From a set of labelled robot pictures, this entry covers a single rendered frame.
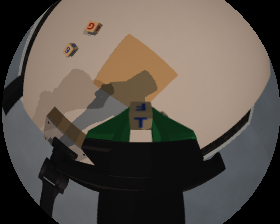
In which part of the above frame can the tan flat mat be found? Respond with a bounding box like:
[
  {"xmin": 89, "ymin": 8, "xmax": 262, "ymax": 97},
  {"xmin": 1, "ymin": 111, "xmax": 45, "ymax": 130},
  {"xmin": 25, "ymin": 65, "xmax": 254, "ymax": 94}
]
[{"xmin": 93, "ymin": 34, "xmax": 178, "ymax": 107}]

